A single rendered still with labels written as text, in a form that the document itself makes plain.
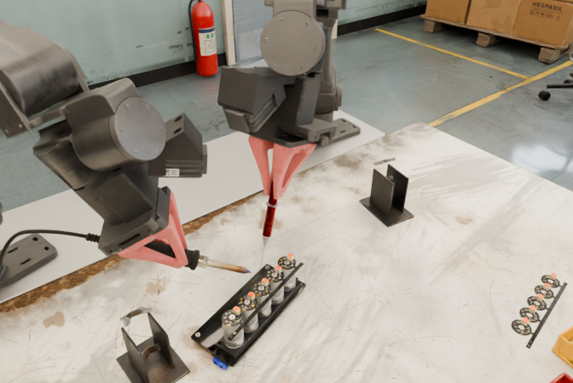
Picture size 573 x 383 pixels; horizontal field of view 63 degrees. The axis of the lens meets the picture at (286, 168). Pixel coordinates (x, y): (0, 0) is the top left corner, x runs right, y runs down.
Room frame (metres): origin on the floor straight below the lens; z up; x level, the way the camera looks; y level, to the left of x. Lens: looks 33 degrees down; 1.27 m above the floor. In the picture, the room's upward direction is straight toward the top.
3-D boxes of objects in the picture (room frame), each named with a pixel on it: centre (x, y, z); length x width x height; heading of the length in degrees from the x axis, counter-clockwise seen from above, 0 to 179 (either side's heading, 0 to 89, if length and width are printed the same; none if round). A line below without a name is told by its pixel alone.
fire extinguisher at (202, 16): (3.14, 0.55, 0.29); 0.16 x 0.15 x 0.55; 127
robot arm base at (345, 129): (0.91, -0.07, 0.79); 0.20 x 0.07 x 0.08; 124
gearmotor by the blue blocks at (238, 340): (0.37, 0.06, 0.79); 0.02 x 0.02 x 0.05
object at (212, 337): (0.43, 0.05, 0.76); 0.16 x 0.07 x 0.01; 145
